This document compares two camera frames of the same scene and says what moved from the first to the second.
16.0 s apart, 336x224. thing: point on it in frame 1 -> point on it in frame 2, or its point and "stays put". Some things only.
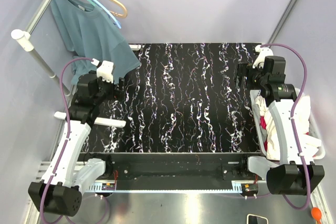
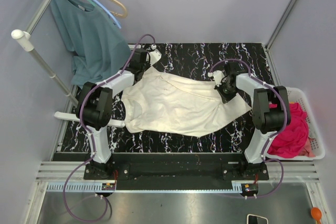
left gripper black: (116, 95) -> (148, 66)
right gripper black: (245, 70) -> (225, 98)
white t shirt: (274, 145) -> (171, 103)
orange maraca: (316, 214) stays put
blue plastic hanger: (94, 0) stays put
